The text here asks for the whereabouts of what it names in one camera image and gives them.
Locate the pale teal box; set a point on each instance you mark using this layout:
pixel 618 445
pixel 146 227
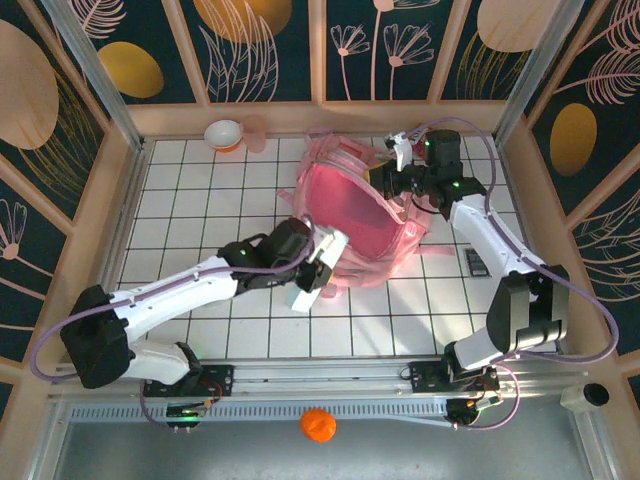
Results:
pixel 300 300

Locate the pink backpack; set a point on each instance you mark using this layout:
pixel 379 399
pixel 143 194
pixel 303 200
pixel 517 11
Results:
pixel 350 215

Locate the small calculator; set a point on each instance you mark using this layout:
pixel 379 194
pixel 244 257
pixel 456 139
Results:
pixel 476 262

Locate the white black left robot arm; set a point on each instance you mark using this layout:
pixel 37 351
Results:
pixel 175 295

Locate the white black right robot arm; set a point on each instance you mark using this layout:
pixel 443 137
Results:
pixel 480 235

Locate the pink plastic cup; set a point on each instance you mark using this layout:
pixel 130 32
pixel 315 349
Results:
pixel 255 134

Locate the white orange bowl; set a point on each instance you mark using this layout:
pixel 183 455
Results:
pixel 222 134

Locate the orange crumpled ball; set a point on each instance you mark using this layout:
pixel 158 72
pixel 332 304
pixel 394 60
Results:
pixel 318 425

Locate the black cylinder on grey block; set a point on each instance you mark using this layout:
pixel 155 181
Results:
pixel 592 395

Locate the beige wooden enclosure frame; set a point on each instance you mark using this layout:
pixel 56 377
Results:
pixel 320 114

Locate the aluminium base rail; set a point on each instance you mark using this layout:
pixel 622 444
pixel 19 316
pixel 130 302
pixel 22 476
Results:
pixel 320 372

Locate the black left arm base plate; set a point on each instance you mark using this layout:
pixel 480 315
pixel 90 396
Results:
pixel 220 380

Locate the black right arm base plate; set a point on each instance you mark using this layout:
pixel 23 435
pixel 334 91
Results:
pixel 425 375

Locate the aluminium frame post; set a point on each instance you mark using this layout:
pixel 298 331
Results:
pixel 95 75
pixel 540 70

